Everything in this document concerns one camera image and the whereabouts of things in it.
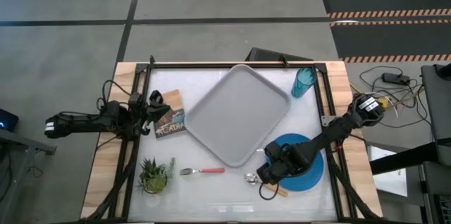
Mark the black device with blue light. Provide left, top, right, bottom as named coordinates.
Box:
left=0, top=108, right=20, bottom=132

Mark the black diagonal beam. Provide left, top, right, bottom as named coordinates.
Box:
left=369, top=142, right=438, bottom=176

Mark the grey side desk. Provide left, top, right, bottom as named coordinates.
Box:
left=421, top=62, right=451, bottom=167

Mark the black floor cable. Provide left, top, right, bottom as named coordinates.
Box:
left=358, top=65, right=435, bottom=130

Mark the teal faceted plastic cup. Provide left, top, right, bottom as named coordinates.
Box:
left=290, top=67, right=318, bottom=99

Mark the white paper sheet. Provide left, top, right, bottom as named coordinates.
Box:
left=368, top=145, right=409, bottom=197

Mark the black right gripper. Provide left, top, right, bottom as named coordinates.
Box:
left=256, top=142, right=301, bottom=187

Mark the grey plastic tray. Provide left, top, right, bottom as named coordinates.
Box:
left=183, top=63, right=292, bottom=168

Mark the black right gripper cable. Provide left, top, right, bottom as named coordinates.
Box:
left=259, top=180, right=280, bottom=201

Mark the potted green succulent plant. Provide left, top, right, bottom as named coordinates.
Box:
left=136, top=156, right=176, bottom=195

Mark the black chair back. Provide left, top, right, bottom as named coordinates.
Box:
left=245, top=46, right=314, bottom=63

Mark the black aluminium table frame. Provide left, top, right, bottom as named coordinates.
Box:
left=105, top=56, right=383, bottom=223

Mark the blue round plate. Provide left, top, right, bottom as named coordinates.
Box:
left=264, top=132, right=324, bottom=192

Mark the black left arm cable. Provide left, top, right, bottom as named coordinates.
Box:
left=94, top=79, right=132, bottom=112

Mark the red-handled metal fork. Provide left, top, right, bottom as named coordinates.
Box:
left=179, top=166, right=226, bottom=176

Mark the black power adapter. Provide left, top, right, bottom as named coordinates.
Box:
left=382, top=72, right=412, bottom=85

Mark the wooden-handled metal spoon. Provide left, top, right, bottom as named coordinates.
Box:
left=244, top=173, right=289, bottom=198

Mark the grey metal side table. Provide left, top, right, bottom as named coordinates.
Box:
left=0, top=128, right=57, bottom=156

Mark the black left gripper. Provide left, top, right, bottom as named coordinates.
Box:
left=126, top=89, right=173, bottom=137

